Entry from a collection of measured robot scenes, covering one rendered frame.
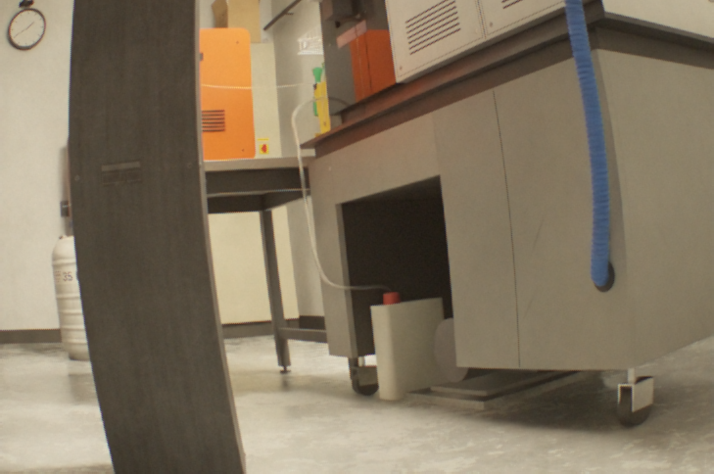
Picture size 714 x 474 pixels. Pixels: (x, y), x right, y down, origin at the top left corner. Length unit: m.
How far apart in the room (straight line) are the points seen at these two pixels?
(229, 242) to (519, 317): 3.80
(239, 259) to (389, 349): 3.15
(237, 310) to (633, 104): 4.11
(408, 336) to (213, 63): 0.99
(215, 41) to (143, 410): 1.45
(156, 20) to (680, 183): 0.98
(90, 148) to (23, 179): 4.08
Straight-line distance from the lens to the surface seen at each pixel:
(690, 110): 1.52
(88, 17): 1.37
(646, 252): 1.34
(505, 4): 1.65
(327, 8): 2.25
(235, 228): 5.22
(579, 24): 1.28
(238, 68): 2.46
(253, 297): 5.23
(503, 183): 1.55
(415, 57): 1.95
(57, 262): 3.91
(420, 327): 2.18
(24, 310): 5.32
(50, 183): 5.38
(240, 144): 2.41
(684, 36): 1.51
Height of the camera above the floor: 0.36
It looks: 6 degrees up
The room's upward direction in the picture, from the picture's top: 6 degrees counter-clockwise
